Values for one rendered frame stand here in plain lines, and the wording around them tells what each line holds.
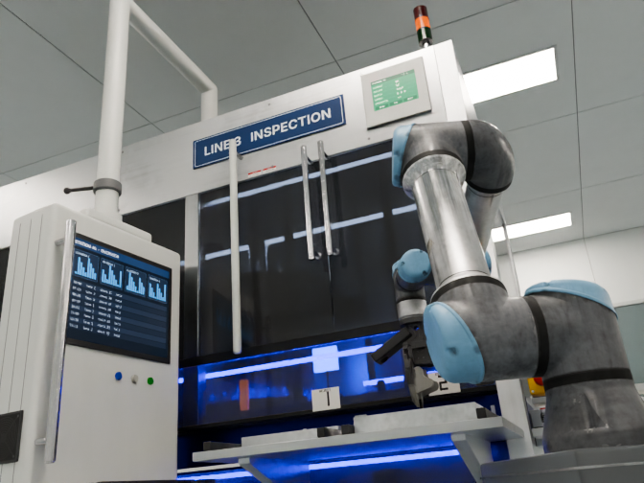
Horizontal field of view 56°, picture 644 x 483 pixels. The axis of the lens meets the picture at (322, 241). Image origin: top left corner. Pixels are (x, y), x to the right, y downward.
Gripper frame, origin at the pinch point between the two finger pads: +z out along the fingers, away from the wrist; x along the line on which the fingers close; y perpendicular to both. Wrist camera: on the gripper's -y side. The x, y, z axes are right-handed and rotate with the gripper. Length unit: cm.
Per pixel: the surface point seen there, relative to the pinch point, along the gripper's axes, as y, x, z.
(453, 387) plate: 6.2, 17.7, -4.8
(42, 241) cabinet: -85, -38, -48
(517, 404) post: 21.5, 17.9, 1.5
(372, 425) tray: -5.2, -19.7, 6.0
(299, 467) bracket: -36.9, 11.0, 11.4
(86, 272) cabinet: -80, -27, -42
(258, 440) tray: -38.6, -8.4, 5.2
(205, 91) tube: -87, 44, -150
